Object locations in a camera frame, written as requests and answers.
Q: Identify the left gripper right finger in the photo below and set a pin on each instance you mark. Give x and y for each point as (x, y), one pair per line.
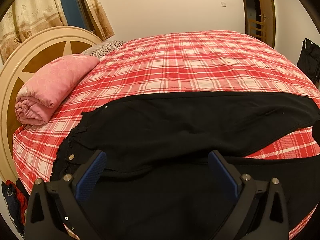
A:
(260, 210)

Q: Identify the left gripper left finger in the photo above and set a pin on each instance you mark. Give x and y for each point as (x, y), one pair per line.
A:
(58, 203)

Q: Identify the black pants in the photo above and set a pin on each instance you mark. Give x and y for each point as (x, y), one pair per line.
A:
(157, 183)

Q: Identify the pile of colourful clothes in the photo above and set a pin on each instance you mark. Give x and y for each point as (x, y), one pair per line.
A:
(16, 204)

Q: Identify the folded pink blanket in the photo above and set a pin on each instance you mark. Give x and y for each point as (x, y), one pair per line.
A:
(42, 94)

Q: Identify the cream wooden headboard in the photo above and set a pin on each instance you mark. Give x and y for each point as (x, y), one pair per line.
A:
(28, 58)

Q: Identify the black bag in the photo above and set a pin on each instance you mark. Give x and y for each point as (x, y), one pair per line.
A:
(308, 61)

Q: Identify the striped grey pillow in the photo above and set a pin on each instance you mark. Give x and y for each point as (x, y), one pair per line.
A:
(102, 49)

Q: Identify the red plaid bed sheet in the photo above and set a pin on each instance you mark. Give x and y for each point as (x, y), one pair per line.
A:
(215, 61)

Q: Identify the dark blue window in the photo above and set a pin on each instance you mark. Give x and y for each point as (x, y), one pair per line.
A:
(74, 13)

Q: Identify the beige floral right curtain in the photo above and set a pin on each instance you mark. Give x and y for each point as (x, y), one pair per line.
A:
(99, 19)

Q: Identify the beige floral curtain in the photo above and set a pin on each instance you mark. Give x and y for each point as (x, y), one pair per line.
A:
(99, 19)
(25, 18)

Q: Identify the beige floral left curtain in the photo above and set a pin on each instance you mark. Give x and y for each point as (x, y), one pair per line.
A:
(25, 18)

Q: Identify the brown wooden door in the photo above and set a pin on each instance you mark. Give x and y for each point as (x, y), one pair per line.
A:
(260, 20)

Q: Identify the white wall switch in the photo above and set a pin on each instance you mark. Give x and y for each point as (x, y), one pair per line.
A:
(223, 4)

